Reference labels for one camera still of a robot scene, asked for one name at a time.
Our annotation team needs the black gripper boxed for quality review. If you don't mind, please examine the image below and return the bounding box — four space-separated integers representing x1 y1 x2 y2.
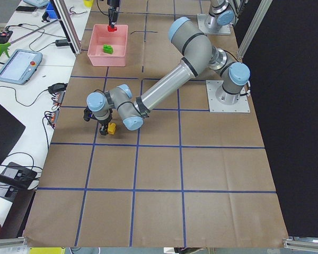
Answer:
83 107 112 135
107 0 120 26

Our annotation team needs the yellow toy block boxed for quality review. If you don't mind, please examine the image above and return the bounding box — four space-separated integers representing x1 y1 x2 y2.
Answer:
107 122 117 135

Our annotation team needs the red toy block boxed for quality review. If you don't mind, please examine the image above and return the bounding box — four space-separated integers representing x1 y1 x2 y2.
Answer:
107 25 118 32

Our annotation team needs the green toy block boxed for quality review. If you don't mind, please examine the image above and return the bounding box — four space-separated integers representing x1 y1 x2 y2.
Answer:
103 44 114 55

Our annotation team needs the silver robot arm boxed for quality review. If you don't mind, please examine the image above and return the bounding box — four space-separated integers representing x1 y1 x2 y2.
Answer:
107 1 235 32
83 17 251 135

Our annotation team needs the pink plastic box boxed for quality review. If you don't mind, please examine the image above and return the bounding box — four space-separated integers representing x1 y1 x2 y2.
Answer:
87 24 128 67

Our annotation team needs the yellow tape roll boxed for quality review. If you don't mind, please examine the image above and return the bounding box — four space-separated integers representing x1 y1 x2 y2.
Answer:
83 0 94 8

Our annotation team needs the black power adapter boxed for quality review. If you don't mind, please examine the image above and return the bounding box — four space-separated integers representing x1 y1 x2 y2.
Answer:
55 39 69 47

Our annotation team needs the blue storage bin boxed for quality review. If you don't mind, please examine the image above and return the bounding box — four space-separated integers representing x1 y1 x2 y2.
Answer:
44 8 58 19

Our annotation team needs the brown paper table cover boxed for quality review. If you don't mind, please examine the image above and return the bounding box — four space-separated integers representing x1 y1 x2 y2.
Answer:
24 1 287 248

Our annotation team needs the teach pendant tablet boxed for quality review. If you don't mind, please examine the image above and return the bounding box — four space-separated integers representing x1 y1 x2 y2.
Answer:
0 49 43 85

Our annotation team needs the reacher grabber tool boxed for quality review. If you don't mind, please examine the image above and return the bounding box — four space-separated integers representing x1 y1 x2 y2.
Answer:
0 18 59 61

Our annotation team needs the aluminium frame post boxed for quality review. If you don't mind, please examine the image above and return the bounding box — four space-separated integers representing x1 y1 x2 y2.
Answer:
50 0 81 55

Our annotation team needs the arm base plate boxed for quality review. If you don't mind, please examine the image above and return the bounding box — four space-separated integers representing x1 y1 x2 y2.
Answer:
197 14 232 35
206 80 251 113

